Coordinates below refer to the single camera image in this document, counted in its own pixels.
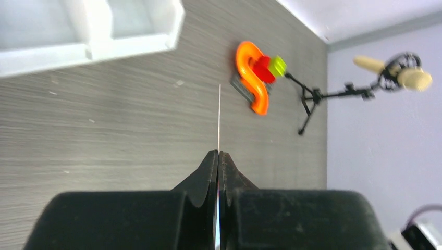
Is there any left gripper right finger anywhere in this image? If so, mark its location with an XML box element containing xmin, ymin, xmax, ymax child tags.
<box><xmin>218</xmin><ymin>152</ymin><xmax>259</xmax><ymax>249</ymax></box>

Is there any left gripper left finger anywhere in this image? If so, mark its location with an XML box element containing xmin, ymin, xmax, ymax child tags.
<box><xmin>172</xmin><ymin>150</ymin><xmax>219</xmax><ymax>249</ymax></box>

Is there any grey toy baseplate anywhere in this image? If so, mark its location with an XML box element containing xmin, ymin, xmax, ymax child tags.
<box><xmin>230</xmin><ymin>72</ymin><xmax>255</xmax><ymax>104</ymax></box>

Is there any black tripod mic stand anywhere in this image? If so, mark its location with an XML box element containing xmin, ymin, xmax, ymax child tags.
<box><xmin>284</xmin><ymin>73</ymin><xmax>380</xmax><ymax>135</ymax></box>

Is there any red toy brick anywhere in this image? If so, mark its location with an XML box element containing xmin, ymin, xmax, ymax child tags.
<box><xmin>252</xmin><ymin>56</ymin><xmax>276</xmax><ymax>84</ymax></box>

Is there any green toy brick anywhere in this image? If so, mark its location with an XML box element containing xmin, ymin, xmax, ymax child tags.
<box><xmin>267</xmin><ymin>56</ymin><xmax>287</xmax><ymax>78</ymax></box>

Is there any orange S-shaped toy track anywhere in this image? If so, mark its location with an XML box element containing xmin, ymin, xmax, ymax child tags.
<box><xmin>235</xmin><ymin>41</ymin><xmax>269</xmax><ymax>116</ymax></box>

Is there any white two-compartment tray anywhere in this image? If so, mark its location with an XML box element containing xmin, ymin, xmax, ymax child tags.
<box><xmin>1</xmin><ymin>0</ymin><xmax>185</xmax><ymax>78</ymax></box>

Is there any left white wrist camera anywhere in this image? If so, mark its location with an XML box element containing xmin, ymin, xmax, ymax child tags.
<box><xmin>388</xmin><ymin>222</ymin><xmax>441</xmax><ymax>250</ymax></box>

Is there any microphone with shock mount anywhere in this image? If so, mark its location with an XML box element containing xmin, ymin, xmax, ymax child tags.
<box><xmin>353</xmin><ymin>52</ymin><xmax>433</xmax><ymax>92</ymax></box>

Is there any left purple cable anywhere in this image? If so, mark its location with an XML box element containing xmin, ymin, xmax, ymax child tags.
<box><xmin>406</xmin><ymin>204</ymin><xmax>442</xmax><ymax>230</ymax></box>

